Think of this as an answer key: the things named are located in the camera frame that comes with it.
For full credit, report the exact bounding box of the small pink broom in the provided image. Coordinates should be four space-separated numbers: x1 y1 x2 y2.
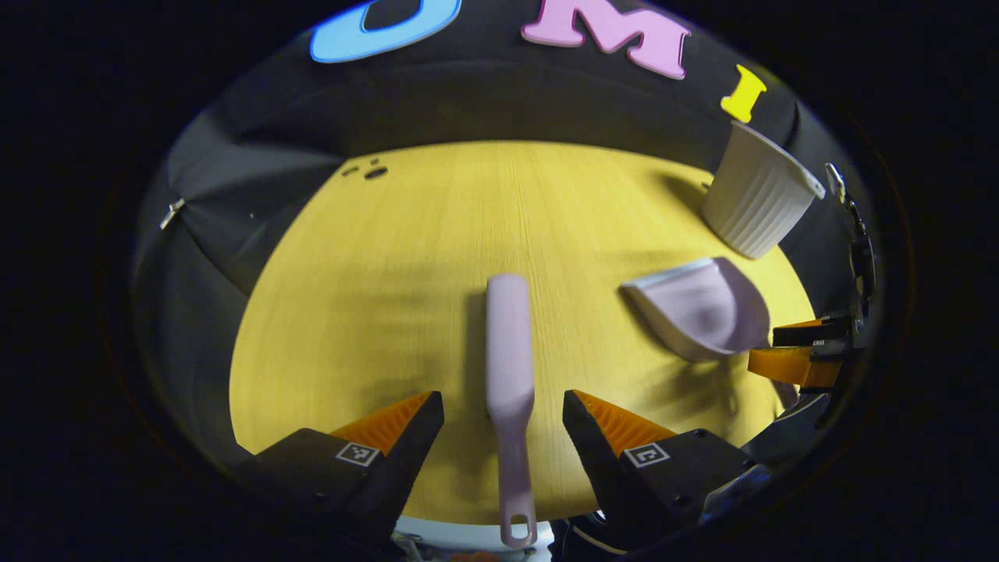
485 273 539 550

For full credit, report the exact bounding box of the pink plastic dustpan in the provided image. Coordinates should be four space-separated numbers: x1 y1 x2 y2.
620 257 773 364

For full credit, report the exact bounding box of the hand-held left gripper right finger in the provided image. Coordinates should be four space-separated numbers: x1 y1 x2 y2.
562 389 775 551

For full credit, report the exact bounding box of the white ribbed garbage bin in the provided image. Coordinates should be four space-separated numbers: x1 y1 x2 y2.
699 120 827 261

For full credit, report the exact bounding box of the black backdrop cloth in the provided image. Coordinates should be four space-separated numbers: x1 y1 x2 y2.
133 0 867 469

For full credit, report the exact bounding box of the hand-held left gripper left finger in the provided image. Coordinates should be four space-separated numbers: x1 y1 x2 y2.
233 390 446 547

